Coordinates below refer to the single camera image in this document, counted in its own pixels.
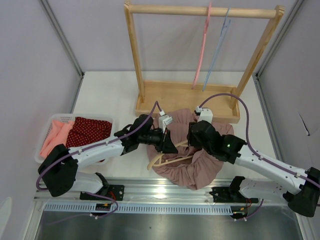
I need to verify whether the dusty pink pleated skirt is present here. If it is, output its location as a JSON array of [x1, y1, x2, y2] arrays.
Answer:
[[152, 108, 224, 190]]

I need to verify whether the aluminium mounting rail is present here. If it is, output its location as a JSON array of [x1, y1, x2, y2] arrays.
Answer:
[[33, 176, 263, 204]]

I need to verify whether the beige wooden hanger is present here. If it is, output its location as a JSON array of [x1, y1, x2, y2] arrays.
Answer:
[[146, 139, 195, 171]]

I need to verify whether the wooden clothes rack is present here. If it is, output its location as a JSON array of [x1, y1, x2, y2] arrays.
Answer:
[[124, 0, 285, 115]]

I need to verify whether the blue hanger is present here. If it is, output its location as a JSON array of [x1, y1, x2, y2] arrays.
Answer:
[[202, 8, 231, 92]]

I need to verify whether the pink hanger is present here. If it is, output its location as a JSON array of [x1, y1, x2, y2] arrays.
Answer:
[[191, 2, 212, 89]]

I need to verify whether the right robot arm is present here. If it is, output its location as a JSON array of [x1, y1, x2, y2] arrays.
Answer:
[[187, 120, 320, 218]]

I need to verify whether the purple cable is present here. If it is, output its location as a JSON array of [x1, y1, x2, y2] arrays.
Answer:
[[36, 100, 166, 221], [198, 92, 320, 190]]

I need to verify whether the white plastic basket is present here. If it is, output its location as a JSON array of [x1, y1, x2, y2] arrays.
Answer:
[[34, 113, 119, 164]]

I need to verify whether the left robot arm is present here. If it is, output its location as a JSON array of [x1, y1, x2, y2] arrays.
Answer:
[[38, 114, 178, 200]]

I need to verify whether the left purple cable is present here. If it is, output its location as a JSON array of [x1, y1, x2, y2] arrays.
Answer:
[[36, 100, 166, 221]]

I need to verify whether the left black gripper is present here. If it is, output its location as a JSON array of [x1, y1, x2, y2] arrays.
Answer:
[[138, 126, 178, 155]]

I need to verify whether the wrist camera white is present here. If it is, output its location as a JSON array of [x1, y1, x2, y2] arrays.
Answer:
[[158, 110, 173, 132], [194, 106, 213, 124]]

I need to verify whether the salmon orange cloth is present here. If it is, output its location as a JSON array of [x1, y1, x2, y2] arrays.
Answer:
[[39, 119, 75, 159]]

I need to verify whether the red polka dot cloth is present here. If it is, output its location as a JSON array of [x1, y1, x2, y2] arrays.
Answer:
[[65, 117, 113, 148]]

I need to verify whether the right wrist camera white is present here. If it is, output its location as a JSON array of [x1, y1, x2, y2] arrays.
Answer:
[[194, 106, 213, 124]]

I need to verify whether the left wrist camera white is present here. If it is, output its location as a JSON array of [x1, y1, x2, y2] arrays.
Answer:
[[158, 110, 173, 132]]

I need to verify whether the white slotted cable duct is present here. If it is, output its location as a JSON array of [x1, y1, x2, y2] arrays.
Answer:
[[44, 202, 233, 216]]

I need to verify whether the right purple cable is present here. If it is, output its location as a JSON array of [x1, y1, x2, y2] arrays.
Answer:
[[198, 92, 320, 190]]

